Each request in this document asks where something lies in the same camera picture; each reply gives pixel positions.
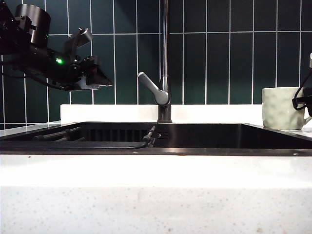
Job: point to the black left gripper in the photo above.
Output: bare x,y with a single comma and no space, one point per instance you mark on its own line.
61,68

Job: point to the white backsplash ledge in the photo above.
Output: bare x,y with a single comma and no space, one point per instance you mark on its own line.
109,113

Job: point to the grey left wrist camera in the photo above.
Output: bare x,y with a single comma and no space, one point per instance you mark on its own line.
81,36

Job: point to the black sink drying rack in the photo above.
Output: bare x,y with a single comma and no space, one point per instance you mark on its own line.
73,144

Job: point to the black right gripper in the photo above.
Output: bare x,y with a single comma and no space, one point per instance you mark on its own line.
310,107

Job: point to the dark metal kitchen faucet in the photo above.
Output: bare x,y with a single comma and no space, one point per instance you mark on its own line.
166,48

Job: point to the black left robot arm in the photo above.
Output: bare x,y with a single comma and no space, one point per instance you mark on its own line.
39,24

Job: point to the cream dimpled ceramic mug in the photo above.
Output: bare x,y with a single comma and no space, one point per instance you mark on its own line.
278,109

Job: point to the black sink basin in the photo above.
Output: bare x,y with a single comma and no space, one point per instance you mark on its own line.
219,139

